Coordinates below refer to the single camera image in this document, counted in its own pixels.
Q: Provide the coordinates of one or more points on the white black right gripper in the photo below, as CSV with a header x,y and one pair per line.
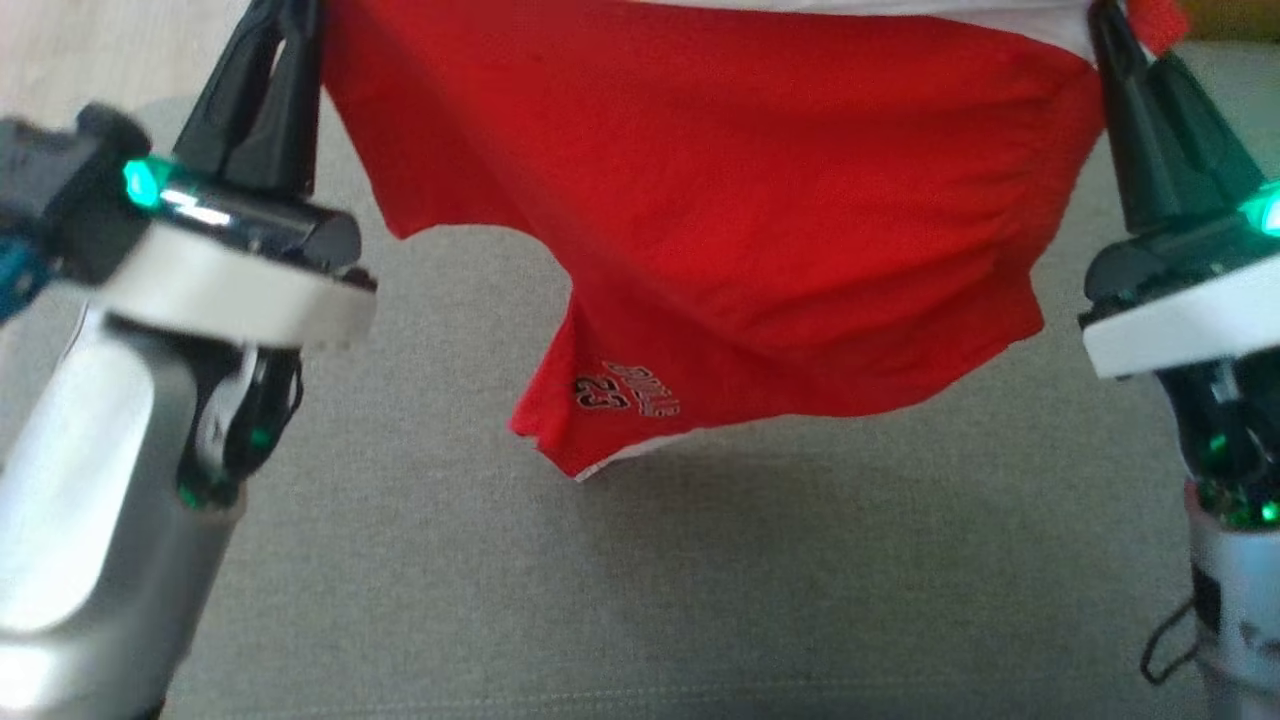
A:
x,y
1180,300

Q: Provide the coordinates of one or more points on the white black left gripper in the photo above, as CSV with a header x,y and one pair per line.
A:
x,y
250,280

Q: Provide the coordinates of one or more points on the red shorts white stripes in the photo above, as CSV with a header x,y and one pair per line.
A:
x,y
750,200

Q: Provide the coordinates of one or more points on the grey sofa seat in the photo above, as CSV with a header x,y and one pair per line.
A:
x,y
700,580

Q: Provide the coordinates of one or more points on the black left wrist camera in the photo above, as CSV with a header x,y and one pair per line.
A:
x,y
70,190

